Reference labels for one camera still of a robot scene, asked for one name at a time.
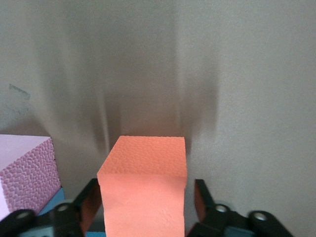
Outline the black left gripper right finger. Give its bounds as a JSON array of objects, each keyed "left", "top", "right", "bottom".
[{"left": 186, "top": 179, "right": 294, "bottom": 237}]

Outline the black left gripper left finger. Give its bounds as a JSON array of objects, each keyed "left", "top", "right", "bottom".
[{"left": 0, "top": 178, "right": 102, "bottom": 237}]

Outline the pink foam cube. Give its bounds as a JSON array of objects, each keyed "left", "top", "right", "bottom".
[{"left": 0, "top": 134, "right": 61, "bottom": 222}]

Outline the orange foam cube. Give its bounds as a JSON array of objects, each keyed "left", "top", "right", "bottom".
[{"left": 97, "top": 135, "right": 187, "bottom": 237}]

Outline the brown table mat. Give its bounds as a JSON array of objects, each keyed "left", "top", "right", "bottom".
[{"left": 0, "top": 0, "right": 316, "bottom": 237}]

